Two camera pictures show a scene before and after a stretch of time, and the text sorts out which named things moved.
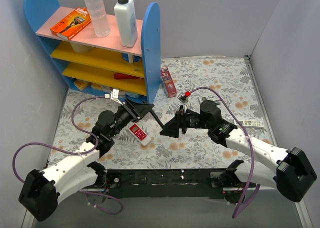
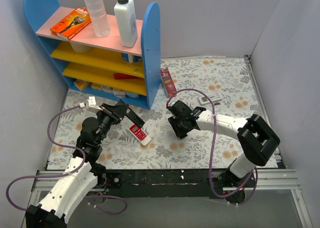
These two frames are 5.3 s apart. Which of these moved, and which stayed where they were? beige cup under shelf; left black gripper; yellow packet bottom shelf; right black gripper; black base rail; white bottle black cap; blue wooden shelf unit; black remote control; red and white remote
Moved: left black gripper; right black gripper; black remote control
Stayed: black base rail; blue wooden shelf unit; beige cup under shelf; red and white remote; white bottle black cap; yellow packet bottom shelf
